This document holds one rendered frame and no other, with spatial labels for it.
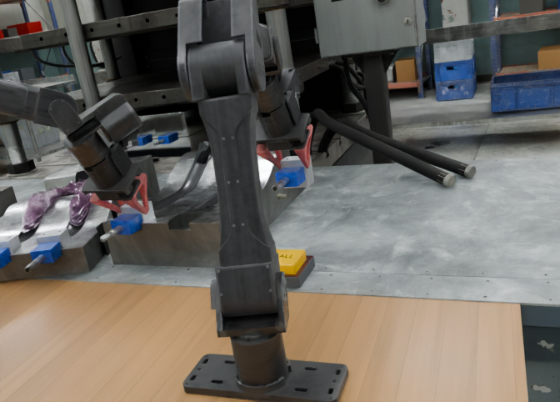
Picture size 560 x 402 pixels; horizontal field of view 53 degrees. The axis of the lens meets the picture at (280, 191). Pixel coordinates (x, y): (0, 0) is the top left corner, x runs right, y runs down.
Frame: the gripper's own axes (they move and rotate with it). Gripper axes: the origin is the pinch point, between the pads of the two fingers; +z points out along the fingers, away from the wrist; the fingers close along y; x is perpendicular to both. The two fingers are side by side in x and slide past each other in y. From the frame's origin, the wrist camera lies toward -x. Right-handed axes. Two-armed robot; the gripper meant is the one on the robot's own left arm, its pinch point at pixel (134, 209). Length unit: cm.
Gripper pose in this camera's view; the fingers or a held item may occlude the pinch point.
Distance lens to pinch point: 112.6
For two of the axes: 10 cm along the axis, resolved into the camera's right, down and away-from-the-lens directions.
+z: 3.0, 6.6, 6.9
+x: -2.5, 7.5, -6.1
